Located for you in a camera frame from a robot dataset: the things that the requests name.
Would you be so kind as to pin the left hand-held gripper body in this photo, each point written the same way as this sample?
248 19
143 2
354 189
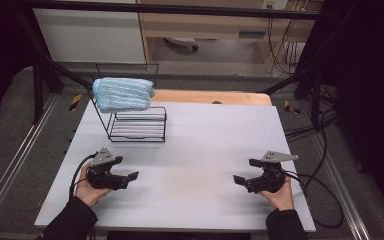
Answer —
103 176

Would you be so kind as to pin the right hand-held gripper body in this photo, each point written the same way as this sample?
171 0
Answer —
269 178

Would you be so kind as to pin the blue striped towel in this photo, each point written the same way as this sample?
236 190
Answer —
123 95

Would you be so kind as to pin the person's left hand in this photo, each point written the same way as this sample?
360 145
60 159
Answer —
88 193

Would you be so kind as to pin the person's right hand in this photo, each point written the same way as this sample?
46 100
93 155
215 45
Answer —
281 198

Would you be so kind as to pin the white table mat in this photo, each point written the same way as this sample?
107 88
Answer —
220 140

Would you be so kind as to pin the yellow black tape strip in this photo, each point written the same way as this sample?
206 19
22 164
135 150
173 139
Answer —
290 107
75 102

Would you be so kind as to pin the wooden table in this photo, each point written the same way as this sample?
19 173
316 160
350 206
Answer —
213 97

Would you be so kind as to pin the white cabinet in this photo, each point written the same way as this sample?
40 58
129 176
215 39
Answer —
90 36

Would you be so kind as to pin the white chair base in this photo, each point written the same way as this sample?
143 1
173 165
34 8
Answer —
181 41

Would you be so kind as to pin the black curtain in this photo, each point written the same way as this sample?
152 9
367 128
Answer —
0 50
370 83

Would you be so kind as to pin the light wooden desk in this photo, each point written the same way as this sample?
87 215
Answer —
213 25

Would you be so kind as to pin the white power outlet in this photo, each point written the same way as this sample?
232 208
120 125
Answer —
275 4

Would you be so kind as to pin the aluminium floor rail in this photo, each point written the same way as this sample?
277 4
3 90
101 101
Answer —
345 193
16 163

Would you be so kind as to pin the black metal frame strut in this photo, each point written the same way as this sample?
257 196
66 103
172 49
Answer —
38 83
315 93

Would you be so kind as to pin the black metal frame bar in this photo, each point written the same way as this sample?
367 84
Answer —
180 9

